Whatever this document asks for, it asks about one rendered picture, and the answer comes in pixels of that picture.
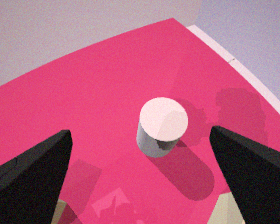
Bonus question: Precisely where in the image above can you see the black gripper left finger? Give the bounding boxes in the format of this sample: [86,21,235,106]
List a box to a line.
[0,129,73,224]

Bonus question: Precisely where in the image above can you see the white cylinder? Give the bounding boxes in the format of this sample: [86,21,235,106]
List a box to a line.
[136,97,188,157]

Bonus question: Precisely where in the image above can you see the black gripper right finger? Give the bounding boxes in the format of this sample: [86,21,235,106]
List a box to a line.
[209,125,280,224]

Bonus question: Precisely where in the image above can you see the beige block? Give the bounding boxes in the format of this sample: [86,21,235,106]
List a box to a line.
[51,198,67,224]
[207,192,245,224]

